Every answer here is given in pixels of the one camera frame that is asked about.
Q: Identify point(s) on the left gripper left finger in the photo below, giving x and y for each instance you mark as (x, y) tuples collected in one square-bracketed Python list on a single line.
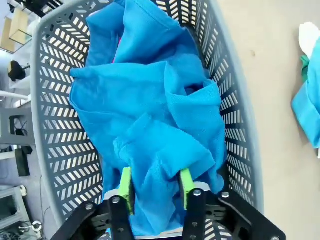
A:
[(126, 190)]

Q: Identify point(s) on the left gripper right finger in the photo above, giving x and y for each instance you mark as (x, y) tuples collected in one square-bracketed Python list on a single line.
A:
[(186, 185)]

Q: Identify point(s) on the blue polo shirt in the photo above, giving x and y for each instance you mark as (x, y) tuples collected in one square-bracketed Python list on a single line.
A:
[(140, 100)]

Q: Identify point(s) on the light blue garment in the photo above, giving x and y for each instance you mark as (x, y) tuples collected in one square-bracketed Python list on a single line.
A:
[(307, 107)]

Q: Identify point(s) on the green shorts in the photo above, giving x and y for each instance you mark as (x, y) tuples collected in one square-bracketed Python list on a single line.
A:
[(305, 67)]

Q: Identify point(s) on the white t-shirt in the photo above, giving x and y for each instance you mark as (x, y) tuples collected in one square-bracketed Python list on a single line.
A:
[(308, 35)]

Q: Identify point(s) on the dark grey plastic basket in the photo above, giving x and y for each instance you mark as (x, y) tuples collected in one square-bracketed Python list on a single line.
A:
[(253, 155)]

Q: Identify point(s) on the wooden board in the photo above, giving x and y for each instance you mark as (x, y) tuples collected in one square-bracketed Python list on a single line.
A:
[(17, 27)]

